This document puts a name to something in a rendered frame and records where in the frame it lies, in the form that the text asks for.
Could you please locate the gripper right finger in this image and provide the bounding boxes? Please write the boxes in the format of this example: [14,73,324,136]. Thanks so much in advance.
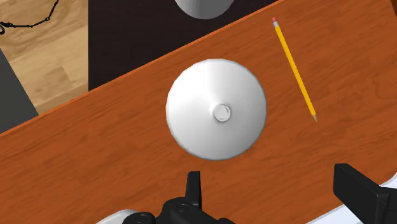
[333,162,397,224]

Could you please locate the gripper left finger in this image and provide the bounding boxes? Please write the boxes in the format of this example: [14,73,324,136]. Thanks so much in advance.
[122,170,202,224]

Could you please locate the brown wooden table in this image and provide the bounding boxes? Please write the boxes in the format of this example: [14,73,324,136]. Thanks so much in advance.
[0,0,397,224]

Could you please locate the yellow pencil with pink eraser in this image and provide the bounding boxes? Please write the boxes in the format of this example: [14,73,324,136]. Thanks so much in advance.
[272,17,318,123]

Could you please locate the black chain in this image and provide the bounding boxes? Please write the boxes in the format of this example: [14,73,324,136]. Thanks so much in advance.
[0,0,60,35]

